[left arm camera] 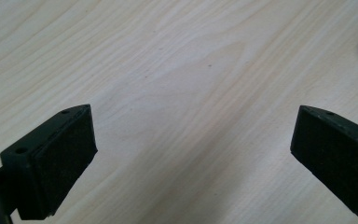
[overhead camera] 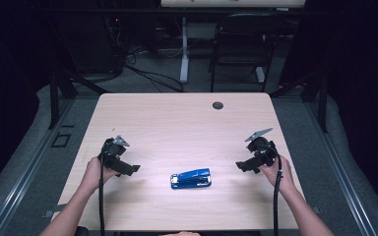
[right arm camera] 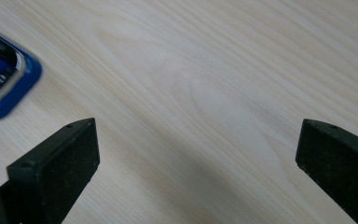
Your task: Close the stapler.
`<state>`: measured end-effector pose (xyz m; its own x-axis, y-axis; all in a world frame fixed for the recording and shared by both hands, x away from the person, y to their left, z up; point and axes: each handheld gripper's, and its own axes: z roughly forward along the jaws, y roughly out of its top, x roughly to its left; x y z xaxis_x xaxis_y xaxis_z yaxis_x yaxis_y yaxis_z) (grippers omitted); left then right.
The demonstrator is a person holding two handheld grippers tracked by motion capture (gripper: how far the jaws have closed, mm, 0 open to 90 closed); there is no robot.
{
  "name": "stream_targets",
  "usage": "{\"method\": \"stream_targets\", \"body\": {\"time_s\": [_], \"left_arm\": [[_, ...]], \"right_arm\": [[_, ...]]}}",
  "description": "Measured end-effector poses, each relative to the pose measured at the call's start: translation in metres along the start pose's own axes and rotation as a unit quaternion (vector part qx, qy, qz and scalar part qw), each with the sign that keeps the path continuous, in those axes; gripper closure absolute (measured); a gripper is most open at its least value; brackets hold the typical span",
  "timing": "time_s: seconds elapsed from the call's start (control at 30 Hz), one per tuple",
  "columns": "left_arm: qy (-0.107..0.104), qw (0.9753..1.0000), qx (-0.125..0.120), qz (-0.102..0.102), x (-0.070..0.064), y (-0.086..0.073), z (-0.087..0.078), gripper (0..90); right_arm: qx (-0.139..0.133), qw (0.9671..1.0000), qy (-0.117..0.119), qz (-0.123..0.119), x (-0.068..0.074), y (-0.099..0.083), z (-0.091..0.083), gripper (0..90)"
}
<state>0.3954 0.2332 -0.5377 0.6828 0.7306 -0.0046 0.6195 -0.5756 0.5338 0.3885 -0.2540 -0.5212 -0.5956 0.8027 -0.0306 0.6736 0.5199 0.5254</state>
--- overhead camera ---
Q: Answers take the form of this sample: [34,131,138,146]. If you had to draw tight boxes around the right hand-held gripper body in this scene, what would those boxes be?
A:
[244,128,279,166]

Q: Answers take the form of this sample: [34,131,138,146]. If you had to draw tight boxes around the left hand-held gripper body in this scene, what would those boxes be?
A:
[99,135,131,165]

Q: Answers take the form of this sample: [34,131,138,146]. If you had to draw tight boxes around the blue stapler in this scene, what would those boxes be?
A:
[169,167,213,190]

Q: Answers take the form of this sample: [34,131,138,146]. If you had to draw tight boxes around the person's left hand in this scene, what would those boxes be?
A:
[83,156,119,193]

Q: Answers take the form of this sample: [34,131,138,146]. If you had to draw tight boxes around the person's right hand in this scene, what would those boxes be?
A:
[259,155,295,195]

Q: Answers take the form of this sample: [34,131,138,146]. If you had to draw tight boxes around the black metal stand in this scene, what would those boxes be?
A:
[48,69,108,130]
[269,69,329,134]

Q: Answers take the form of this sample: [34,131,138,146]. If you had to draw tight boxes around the person's body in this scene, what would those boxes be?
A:
[158,231,202,236]

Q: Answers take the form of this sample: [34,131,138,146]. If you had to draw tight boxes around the black folding chair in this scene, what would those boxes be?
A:
[209,13,284,93]

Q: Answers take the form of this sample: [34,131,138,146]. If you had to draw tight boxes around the black computer cabinet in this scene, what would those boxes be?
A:
[57,13,123,76]

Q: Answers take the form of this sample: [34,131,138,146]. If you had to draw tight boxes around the white desk leg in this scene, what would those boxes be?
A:
[179,16,191,85]

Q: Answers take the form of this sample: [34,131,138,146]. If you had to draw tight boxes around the left hand-held gripper black cable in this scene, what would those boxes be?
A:
[97,138,109,236]

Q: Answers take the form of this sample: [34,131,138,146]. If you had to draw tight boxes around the hand-held gripper black cable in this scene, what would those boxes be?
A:
[97,138,109,236]
[269,147,284,236]

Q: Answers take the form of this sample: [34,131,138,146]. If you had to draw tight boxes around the right hand-held gripper black cable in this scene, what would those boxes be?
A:
[269,147,284,236]

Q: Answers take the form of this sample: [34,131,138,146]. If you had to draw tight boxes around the black floor socket frame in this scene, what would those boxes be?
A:
[50,132,72,148]

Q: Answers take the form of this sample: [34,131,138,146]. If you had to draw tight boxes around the black floor cables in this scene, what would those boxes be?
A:
[123,48,185,93]

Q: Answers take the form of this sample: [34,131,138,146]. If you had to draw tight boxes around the grey metal floor rail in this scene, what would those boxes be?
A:
[304,97,378,236]
[0,97,77,236]

